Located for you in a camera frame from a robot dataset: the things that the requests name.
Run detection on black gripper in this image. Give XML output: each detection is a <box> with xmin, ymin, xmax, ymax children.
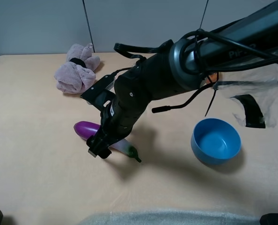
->
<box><xmin>86</xmin><ymin>93</ymin><xmax>151</xmax><ymax>159</ymax></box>

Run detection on black hair tie band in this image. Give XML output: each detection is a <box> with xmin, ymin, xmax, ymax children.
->
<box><xmin>69</xmin><ymin>58</ymin><xmax>86</xmax><ymax>68</ymax></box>

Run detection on orange toy waffle slice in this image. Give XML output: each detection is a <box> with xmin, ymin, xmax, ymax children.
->
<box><xmin>205</xmin><ymin>73</ymin><xmax>219</xmax><ymax>84</ymax></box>

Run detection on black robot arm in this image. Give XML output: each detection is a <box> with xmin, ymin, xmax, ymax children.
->
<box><xmin>81</xmin><ymin>0</ymin><xmax>278</xmax><ymax>159</ymax></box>

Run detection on pink rolled towel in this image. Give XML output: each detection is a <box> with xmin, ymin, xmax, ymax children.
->
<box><xmin>54</xmin><ymin>43</ymin><xmax>100</xmax><ymax>94</ymax></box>

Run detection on purple toy eggplant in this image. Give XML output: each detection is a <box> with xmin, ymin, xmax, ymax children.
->
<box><xmin>73</xmin><ymin>121</ymin><xmax>142</xmax><ymax>163</ymax></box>

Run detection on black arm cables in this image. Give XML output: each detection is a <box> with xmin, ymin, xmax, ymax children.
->
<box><xmin>113</xmin><ymin>28</ymin><xmax>278</xmax><ymax>117</ymax></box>

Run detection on blue plastic bowl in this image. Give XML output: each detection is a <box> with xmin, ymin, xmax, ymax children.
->
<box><xmin>190</xmin><ymin>118</ymin><xmax>241</xmax><ymax>165</ymax></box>

